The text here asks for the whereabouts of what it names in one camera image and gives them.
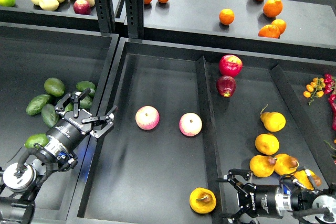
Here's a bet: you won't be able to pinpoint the avocado centre small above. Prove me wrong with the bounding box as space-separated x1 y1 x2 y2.
64 102 74 112

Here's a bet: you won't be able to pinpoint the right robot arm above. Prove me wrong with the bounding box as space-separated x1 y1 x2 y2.
217 169 335 223

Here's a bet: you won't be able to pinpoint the black shelf post right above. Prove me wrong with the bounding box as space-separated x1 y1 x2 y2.
124 0 144 39

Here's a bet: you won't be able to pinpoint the yellow pear top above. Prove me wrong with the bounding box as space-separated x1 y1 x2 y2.
260 104 286 132

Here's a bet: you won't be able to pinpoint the black shelf post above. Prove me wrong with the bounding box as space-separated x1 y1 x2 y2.
95 0 115 34
124 0 144 39

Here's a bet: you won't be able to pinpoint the dark red apple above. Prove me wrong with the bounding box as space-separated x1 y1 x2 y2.
216 76 236 98

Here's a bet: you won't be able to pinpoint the yellow pear lower right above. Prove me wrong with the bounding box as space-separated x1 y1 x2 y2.
293 170 322 190

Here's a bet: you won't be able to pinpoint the light green avocado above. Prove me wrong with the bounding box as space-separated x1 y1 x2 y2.
24 133 49 148

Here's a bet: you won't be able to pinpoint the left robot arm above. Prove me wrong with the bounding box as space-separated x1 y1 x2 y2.
1 89 117 223

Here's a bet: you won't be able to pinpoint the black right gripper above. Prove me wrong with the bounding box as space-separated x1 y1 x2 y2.
216 168 279 221

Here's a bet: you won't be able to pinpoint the avocado top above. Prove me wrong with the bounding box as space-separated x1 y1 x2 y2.
44 77 66 97

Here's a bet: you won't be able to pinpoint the yellow pear with stem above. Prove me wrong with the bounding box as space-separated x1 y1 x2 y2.
189 187 217 214

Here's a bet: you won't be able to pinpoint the avocado middle right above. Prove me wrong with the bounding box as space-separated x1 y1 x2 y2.
79 95 92 109

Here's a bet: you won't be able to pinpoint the black tray divider left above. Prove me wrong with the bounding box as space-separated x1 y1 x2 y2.
195 56 228 223

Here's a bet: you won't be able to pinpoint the red apple on shelf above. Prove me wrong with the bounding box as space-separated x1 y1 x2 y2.
73 0 91 15

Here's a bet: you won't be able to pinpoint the pink apple right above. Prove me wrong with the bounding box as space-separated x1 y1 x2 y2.
179 113 202 137

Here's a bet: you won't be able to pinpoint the pink apple left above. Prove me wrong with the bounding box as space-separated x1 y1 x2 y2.
135 105 160 130

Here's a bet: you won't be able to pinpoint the black shelf post left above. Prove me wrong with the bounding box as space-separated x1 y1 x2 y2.
95 0 115 34

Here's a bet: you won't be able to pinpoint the pink apple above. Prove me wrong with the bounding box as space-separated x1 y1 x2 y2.
179 113 202 137
135 105 160 130

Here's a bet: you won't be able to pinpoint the red chili peppers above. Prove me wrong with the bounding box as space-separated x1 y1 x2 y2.
324 73 336 131

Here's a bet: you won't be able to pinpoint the bright red apple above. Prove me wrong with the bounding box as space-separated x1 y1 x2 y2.
218 55 243 77

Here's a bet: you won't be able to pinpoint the orange cherry tomato bunch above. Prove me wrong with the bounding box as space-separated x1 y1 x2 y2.
303 78 326 105

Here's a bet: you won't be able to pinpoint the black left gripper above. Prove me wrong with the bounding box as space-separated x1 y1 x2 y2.
46 88 118 153

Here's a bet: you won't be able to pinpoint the avocado upper right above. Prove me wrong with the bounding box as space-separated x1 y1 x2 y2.
76 81 96 98

